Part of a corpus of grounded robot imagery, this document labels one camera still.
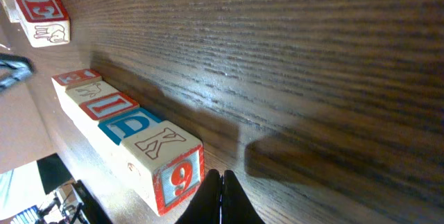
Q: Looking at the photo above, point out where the wooden K 9 block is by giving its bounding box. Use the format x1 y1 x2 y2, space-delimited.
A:
121 121 204 216

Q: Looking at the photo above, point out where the wooden block green edge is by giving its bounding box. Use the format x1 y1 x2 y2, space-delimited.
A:
51 69 102 92

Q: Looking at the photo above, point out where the wooden E block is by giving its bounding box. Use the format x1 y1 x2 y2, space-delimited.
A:
15 0 71 48

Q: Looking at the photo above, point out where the wooden red I block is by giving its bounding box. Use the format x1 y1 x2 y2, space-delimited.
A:
65 92 139 128

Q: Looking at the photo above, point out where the wooden D block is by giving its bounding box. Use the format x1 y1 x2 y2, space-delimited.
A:
91 107 162 157

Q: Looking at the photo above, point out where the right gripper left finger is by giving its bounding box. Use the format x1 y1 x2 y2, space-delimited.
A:
176 169 221 224

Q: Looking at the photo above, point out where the wooden dog block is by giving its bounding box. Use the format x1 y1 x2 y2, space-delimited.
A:
59 80 118 112

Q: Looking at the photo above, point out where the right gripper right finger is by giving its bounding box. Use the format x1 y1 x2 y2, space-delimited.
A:
221 170 264 224

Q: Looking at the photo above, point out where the black equipment at edge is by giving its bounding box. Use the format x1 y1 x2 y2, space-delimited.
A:
10 153 114 224

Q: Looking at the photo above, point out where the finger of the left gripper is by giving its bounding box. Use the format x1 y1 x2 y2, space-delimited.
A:
1 53 35 92

